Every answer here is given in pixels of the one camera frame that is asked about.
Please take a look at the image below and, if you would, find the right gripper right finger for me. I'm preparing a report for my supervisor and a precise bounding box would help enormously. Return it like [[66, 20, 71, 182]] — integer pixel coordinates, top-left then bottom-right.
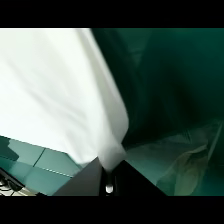
[[110, 159, 168, 197]]

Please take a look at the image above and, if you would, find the white T-shirt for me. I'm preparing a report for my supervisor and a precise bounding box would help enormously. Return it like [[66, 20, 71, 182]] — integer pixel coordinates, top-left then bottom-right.
[[0, 28, 131, 173]]

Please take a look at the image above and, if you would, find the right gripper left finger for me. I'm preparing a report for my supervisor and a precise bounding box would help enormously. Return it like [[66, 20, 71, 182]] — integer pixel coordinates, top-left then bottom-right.
[[52, 156, 108, 197]]

